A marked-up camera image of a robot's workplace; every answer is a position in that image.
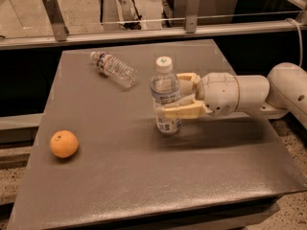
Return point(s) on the grey table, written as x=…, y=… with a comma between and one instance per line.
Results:
x=126, y=175

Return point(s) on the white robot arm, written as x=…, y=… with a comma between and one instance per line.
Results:
x=282, y=91

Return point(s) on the clear plastic water bottle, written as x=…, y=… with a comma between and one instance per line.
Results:
x=114, y=68

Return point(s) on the metal rail bracket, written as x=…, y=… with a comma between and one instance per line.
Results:
x=191, y=15
x=59, y=28

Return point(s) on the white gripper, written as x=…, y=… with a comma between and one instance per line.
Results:
x=220, y=94

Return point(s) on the orange fruit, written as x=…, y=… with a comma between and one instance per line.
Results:
x=64, y=144

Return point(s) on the left metal rail bracket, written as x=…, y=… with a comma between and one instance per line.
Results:
x=59, y=28

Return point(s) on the blue label plastic bottle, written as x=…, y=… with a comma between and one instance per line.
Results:
x=165, y=89

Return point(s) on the horizontal metal rail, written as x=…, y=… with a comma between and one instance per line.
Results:
x=146, y=36

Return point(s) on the right metal rail bracket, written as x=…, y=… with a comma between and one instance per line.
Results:
x=191, y=15

